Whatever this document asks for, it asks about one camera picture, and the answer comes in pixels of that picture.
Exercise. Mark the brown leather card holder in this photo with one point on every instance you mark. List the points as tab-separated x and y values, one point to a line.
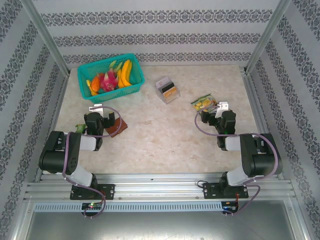
120	127

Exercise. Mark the clear acrylic card stand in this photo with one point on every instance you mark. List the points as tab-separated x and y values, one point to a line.
172	100

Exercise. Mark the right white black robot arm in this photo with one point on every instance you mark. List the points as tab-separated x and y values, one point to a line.
262	160

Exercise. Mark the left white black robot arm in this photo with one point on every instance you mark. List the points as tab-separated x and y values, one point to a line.
75	162

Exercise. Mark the orange card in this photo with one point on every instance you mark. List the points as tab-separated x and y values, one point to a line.
171	93

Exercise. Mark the black card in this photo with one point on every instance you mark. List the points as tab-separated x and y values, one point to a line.
168	87

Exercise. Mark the small green wrapper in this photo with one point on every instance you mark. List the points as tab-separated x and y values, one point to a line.
80	128

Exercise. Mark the green yellow candy packet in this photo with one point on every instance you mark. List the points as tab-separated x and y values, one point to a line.
203	102

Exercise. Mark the teal plastic basket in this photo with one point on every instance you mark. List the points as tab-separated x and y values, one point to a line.
112	96

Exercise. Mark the small yellow banana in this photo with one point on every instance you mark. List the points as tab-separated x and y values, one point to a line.
93	93

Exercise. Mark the pink dragon fruit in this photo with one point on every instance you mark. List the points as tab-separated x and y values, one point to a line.
108	82

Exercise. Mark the orange mango fruit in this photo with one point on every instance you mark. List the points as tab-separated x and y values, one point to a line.
95	84

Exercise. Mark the yellow banana bunch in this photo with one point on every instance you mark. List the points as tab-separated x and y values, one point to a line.
125	73

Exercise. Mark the galvanised metal sheet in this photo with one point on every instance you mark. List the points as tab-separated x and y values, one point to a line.
160	225

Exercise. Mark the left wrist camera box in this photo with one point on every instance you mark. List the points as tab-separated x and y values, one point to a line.
96	108

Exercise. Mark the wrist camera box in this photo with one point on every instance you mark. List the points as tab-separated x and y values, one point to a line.
222	105
96	108

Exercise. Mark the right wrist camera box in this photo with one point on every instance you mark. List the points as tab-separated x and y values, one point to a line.
222	105

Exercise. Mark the aluminium frame side rail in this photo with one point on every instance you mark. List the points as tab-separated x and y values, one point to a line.
260	120
53	125

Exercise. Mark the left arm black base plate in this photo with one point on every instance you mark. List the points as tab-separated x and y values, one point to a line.
107	191

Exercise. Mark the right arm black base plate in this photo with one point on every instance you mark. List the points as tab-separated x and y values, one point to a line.
211	191

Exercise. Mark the aluminium frame cross rail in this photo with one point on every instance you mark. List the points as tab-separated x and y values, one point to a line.
155	190

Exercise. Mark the aluminium frame post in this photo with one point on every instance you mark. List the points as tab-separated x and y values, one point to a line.
42	32
268	32

